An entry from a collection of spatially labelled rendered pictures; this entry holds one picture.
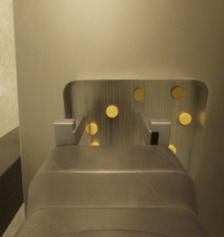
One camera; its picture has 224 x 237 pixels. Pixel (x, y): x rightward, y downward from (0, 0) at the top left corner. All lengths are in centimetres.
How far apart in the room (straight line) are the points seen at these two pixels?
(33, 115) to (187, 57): 15
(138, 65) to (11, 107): 103
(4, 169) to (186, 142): 36
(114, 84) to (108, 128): 4
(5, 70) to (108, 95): 98
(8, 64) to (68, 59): 95
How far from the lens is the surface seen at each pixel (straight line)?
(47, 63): 17
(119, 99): 16
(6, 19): 112
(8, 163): 45
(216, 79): 19
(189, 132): 19
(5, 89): 114
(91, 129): 17
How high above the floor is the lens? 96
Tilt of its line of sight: 72 degrees down
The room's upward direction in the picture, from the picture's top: 179 degrees counter-clockwise
